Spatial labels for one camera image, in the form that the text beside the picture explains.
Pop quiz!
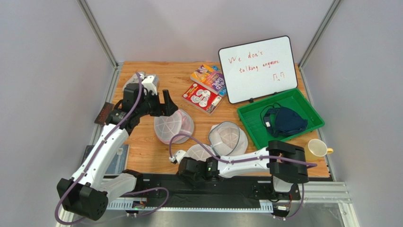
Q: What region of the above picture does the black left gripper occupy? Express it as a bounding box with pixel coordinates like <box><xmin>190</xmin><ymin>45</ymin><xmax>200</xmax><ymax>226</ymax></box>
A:
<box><xmin>137</xmin><ymin>89</ymin><xmax>178</xmax><ymax>117</ymax></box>

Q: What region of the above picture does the white mesh laundry bag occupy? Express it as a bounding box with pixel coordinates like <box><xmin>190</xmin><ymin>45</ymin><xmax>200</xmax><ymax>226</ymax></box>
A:
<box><xmin>186</xmin><ymin>121</ymin><xmax>248</xmax><ymax>161</ymax></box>

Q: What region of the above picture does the navy blue bra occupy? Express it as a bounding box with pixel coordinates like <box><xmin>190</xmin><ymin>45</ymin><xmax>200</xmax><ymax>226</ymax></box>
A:
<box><xmin>260</xmin><ymin>103</ymin><xmax>308</xmax><ymax>138</ymax></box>

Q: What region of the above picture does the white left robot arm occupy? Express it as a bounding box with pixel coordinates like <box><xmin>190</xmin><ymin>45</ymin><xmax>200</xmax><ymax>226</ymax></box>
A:
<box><xmin>54</xmin><ymin>82</ymin><xmax>178</xmax><ymax>225</ymax></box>

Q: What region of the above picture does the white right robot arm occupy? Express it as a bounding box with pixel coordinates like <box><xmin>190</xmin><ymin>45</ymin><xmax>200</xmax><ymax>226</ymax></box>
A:
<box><xmin>169</xmin><ymin>140</ymin><xmax>315</xmax><ymax>193</ymax></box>

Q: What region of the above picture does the pink-rimmed mesh laundry bag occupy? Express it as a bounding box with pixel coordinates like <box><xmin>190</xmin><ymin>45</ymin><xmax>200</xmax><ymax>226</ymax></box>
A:
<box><xmin>154</xmin><ymin>109</ymin><xmax>194</xmax><ymax>144</ymax></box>

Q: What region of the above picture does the beige mesh laundry bag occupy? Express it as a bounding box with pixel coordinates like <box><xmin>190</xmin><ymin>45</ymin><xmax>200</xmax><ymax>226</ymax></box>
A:
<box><xmin>122</xmin><ymin>71</ymin><xmax>150</xmax><ymax>94</ymax></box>

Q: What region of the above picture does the red comic paperback book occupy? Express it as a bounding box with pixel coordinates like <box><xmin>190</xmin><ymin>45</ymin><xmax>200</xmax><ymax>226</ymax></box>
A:
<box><xmin>181</xmin><ymin>83</ymin><xmax>223</xmax><ymax>115</ymax></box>

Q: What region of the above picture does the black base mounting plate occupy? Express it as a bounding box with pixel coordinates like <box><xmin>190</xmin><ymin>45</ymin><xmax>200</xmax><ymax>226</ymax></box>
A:
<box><xmin>114</xmin><ymin>173</ymin><xmax>303</xmax><ymax>209</ymax></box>

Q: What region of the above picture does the Roald Dahl colourful book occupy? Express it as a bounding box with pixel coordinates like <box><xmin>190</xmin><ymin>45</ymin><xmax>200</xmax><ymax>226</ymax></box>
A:
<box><xmin>190</xmin><ymin>64</ymin><xmax>226</xmax><ymax>96</ymax></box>

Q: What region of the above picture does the Kate DiCamillo dark book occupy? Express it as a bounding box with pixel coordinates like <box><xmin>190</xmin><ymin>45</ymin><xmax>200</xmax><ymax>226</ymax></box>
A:
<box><xmin>94</xmin><ymin>102</ymin><xmax>114</xmax><ymax>125</ymax></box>

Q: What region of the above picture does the dark blue hardcover book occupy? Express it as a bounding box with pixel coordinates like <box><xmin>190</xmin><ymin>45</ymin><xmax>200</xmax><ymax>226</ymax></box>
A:
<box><xmin>82</xmin><ymin>144</ymin><xmax>131</xmax><ymax>175</ymax></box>

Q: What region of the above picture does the green plastic tray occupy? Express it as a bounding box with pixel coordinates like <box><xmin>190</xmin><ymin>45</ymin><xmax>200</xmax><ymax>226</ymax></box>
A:
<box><xmin>237</xmin><ymin>88</ymin><xmax>325</xmax><ymax>149</ymax></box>

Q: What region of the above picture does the whiteboard with red writing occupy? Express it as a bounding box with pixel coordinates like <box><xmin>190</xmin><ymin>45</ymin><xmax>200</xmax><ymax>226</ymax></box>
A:
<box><xmin>218</xmin><ymin>35</ymin><xmax>298</xmax><ymax>104</ymax></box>

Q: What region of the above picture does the yellow cup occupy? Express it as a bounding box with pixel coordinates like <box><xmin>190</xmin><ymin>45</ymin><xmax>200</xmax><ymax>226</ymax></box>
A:
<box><xmin>304</xmin><ymin>139</ymin><xmax>334</xmax><ymax>162</ymax></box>

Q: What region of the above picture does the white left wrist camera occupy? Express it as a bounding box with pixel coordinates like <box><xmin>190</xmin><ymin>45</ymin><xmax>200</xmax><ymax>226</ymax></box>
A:
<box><xmin>141</xmin><ymin>75</ymin><xmax>159</xmax><ymax>96</ymax></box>

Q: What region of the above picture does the aluminium frame rail left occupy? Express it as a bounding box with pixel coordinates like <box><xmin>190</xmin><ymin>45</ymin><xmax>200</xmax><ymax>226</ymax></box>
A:
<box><xmin>77</xmin><ymin>0</ymin><xmax>123</xmax><ymax>145</ymax></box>

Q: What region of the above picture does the aluminium frame rail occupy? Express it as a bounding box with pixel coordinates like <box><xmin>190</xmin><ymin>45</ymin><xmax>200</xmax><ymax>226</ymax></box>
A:
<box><xmin>298</xmin><ymin>0</ymin><xmax>344</xmax><ymax>182</ymax></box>
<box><xmin>77</xmin><ymin>0</ymin><xmax>123</xmax><ymax>145</ymax></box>

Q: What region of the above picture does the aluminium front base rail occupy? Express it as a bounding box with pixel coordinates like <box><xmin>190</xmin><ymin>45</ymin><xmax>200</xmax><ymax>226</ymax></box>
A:
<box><xmin>106</xmin><ymin>179</ymin><xmax>351</xmax><ymax>218</ymax></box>

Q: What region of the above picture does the aluminium frame rail right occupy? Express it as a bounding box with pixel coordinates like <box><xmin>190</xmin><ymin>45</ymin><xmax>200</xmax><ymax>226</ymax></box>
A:
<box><xmin>298</xmin><ymin>0</ymin><xmax>344</xmax><ymax>182</ymax></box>

